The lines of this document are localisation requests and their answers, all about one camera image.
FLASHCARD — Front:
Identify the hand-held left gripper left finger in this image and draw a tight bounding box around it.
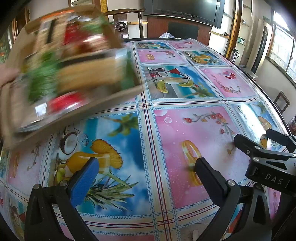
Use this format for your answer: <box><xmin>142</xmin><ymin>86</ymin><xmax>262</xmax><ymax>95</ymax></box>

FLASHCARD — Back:
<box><xmin>24</xmin><ymin>157</ymin><xmax>100</xmax><ymax>241</ymax></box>

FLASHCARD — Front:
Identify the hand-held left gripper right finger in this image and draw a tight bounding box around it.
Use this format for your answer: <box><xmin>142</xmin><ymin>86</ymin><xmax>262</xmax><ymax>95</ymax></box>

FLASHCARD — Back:
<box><xmin>195</xmin><ymin>158</ymin><xmax>272</xmax><ymax>241</ymax></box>

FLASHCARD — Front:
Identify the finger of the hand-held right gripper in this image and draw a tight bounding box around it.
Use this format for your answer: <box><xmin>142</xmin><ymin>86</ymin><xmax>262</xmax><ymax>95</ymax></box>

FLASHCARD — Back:
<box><xmin>233</xmin><ymin>134</ymin><xmax>296</xmax><ymax>164</ymax></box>
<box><xmin>266</xmin><ymin>128</ymin><xmax>296</xmax><ymax>154</ymax></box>

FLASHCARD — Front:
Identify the cardboard box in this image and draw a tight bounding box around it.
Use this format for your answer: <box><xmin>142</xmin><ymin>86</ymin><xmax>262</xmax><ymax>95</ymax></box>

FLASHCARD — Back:
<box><xmin>0</xmin><ymin>5</ymin><xmax>147</xmax><ymax>149</ymax></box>

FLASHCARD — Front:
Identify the pile of snack packets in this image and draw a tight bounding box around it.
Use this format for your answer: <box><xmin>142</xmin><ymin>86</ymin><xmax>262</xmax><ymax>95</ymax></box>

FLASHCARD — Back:
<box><xmin>14</xmin><ymin>14</ymin><xmax>137</xmax><ymax>130</ymax></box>

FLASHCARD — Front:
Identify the small wooden stool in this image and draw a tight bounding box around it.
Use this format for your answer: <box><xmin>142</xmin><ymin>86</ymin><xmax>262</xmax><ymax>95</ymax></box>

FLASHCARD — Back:
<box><xmin>274</xmin><ymin>91</ymin><xmax>291</xmax><ymax>114</ymax></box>

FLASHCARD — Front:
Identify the fruit print tablecloth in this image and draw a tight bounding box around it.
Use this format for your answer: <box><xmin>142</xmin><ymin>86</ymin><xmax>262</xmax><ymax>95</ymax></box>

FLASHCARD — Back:
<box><xmin>0</xmin><ymin>38</ymin><xmax>296</xmax><ymax>241</ymax></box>

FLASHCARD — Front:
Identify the low wooden side table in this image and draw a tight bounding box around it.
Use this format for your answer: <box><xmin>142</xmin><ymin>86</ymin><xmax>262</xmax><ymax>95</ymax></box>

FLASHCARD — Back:
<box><xmin>240</xmin><ymin>65</ymin><xmax>258</xmax><ymax>80</ymax></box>

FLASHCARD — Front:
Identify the large window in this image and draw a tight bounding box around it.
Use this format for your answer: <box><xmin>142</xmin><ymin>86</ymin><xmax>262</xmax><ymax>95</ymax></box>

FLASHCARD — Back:
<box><xmin>266</xmin><ymin>10</ymin><xmax>296</xmax><ymax>84</ymax></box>

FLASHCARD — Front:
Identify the standing air conditioner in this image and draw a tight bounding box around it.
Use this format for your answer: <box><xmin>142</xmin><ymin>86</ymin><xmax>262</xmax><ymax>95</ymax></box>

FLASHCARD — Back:
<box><xmin>252</xmin><ymin>19</ymin><xmax>274</xmax><ymax>75</ymax></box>

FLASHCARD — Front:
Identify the wooden television cabinet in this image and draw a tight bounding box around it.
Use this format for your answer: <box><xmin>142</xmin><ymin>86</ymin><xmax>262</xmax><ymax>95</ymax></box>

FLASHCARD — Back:
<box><xmin>147</xmin><ymin>15</ymin><xmax>212</xmax><ymax>47</ymax></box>

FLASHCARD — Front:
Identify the black television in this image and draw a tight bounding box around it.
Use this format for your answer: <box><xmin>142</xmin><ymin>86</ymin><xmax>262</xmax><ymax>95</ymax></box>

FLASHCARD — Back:
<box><xmin>143</xmin><ymin>0</ymin><xmax>225</xmax><ymax>29</ymax></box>

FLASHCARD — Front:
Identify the carved wooden chair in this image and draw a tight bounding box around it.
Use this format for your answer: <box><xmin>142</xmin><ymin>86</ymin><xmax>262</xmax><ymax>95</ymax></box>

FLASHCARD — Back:
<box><xmin>102</xmin><ymin>8</ymin><xmax>147</xmax><ymax>40</ymax></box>

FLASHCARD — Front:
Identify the wall shelf unit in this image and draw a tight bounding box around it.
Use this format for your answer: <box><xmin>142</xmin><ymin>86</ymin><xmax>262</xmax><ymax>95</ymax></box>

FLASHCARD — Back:
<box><xmin>236</xmin><ymin>2</ymin><xmax>253</xmax><ymax>63</ymax></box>

